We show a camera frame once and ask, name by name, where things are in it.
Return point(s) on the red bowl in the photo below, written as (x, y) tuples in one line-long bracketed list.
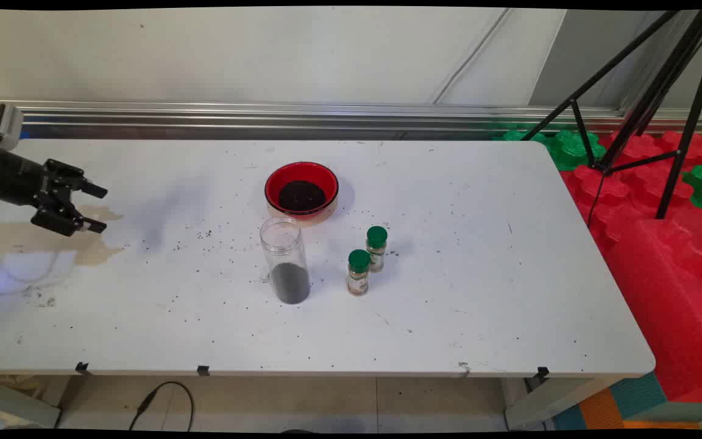
[(273, 183)]

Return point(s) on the black granules heap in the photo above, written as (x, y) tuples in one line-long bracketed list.
[(302, 196), (290, 283)]

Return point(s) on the grey table leg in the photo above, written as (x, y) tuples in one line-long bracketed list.
[(546, 402), (16, 405)]

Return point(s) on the red foam puzzle mat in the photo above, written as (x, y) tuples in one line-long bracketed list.
[(625, 183)]

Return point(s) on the teal orange foam mat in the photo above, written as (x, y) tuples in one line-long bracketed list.
[(631, 402)]

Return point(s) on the black tripod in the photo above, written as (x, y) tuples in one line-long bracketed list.
[(602, 163)]

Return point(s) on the aluminium rail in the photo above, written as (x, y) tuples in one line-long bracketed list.
[(265, 116)]

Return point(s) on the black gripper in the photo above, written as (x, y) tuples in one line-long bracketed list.
[(16, 177)]

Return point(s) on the green capped spice bottle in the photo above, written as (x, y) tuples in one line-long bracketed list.
[(358, 261), (376, 236)]

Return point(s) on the clear plastic jar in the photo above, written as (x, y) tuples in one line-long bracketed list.
[(284, 244)]

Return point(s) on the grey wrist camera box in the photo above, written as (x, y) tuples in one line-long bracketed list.
[(7, 122)]

